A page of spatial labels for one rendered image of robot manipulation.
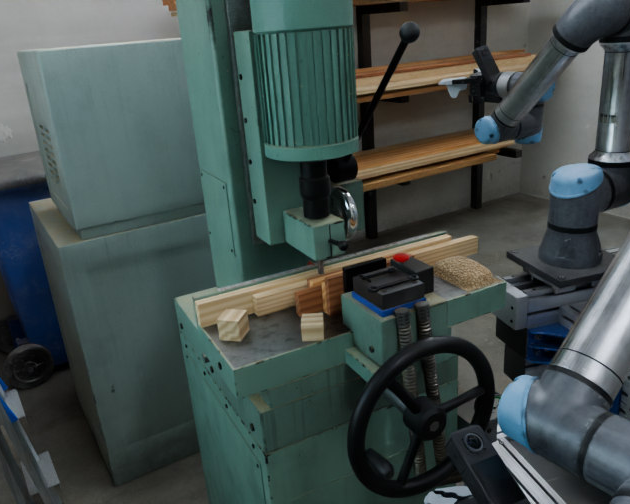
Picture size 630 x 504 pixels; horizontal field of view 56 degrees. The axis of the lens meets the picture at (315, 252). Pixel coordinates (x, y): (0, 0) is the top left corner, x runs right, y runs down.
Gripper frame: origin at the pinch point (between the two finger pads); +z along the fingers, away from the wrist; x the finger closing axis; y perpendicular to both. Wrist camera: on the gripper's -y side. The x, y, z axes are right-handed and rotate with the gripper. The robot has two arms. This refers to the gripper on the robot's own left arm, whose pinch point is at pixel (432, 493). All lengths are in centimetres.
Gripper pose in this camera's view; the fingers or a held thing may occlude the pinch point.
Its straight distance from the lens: 86.3
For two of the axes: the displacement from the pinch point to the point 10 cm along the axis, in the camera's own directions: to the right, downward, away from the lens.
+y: 2.8, 9.5, -1.2
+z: -3.6, 2.2, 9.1
